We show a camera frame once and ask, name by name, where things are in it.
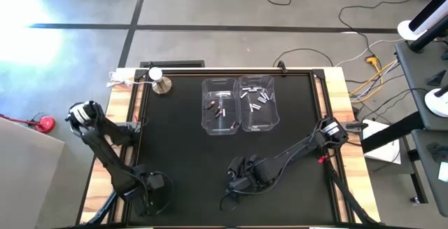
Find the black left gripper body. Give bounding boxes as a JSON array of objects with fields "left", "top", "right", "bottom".
[{"left": 124, "top": 174, "right": 157, "bottom": 207}]

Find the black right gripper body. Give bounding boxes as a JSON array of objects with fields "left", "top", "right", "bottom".
[{"left": 230, "top": 155, "right": 278, "bottom": 192}]

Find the clear plastic bin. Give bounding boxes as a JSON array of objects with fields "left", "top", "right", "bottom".
[
  {"left": 237, "top": 75, "right": 281, "bottom": 133},
  {"left": 201, "top": 77, "right": 242, "bottom": 136}
]

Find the black diagonal strut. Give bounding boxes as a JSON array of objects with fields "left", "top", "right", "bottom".
[
  {"left": 83, "top": 190, "right": 118, "bottom": 227},
  {"left": 325, "top": 158, "right": 381, "bottom": 227}
]

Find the dark table mat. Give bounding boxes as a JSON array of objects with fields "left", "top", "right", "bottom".
[{"left": 126, "top": 71, "right": 337, "bottom": 225}]

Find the silver round weight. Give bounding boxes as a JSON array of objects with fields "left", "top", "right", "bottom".
[{"left": 148, "top": 66, "right": 173, "bottom": 95}]

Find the grey board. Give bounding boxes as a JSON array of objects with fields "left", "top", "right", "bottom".
[{"left": 0, "top": 116, "right": 67, "bottom": 229}]

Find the red round base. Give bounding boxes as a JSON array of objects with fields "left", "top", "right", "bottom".
[{"left": 34, "top": 115, "right": 57, "bottom": 134}]

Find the white box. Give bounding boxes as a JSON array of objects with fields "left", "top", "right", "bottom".
[{"left": 362, "top": 118, "right": 403, "bottom": 166}]

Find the black support beam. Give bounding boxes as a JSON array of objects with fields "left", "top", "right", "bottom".
[{"left": 360, "top": 111, "right": 426, "bottom": 154}]

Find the grey desk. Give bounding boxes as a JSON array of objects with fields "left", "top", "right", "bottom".
[
  {"left": 394, "top": 39, "right": 448, "bottom": 132},
  {"left": 411, "top": 129, "right": 448, "bottom": 218}
]

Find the white paper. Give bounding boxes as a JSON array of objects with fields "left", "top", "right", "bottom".
[{"left": 437, "top": 161, "right": 448, "bottom": 183}]

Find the white round stand base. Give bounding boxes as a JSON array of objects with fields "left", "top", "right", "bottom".
[
  {"left": 424, "top": 88, "right": 448, "bottom": 118},
  {"left": 397, "top": 19, "right": 427, "bottom": 42}
]

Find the white and black panel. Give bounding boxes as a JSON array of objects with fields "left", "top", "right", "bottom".
[{"left": 408, "top": 0, "right": 448, "bottom": 34}]

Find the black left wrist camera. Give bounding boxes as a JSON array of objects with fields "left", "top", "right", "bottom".
[{"left": 148, "top": 172, "right": 165, "bottom": 190}]

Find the black metal table frame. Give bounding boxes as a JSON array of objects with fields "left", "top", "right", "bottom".
[{"left": 108, "top": 67, "right": 351, "bottom": 228}]

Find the white power strip cable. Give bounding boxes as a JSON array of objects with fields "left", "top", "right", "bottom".
[{"left": 106, "top": 70, "right": 136, "bottom": 88}]

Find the red cable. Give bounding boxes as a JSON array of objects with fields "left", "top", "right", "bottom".
[{"left": 0, "top": 113, "right": 38, "bottom": 127}]

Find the yellow extension cord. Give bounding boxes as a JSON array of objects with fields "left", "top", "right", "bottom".
[{"left": 349, "top": 55, "right": 398, "bottom": 100}]

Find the white floor cable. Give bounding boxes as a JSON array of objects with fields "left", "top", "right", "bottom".
[{"left": 335, "top": 38, "right": 404, "bottom": 68}]

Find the long black floor cable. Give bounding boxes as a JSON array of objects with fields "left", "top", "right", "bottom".
[{"left": 337, "top": 0, "right": 417, "bottom": 60}]

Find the black triangular bracket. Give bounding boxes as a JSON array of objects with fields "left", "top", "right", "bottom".
[{"left": 426, "top": 69, "right": 443, "bottom": 87}]

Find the black stand post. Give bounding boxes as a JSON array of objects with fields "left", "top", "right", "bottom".
[{"left": 409, "top": 22, "right": 448, "bottom": 53}]

